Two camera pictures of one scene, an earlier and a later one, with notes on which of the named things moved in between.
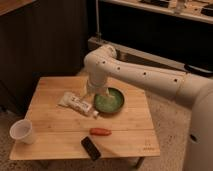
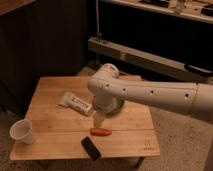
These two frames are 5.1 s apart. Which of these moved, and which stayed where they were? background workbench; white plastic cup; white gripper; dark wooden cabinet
Moved: white gripper
Stayed: dark wooden cabinet; white plastic cup; background workbench
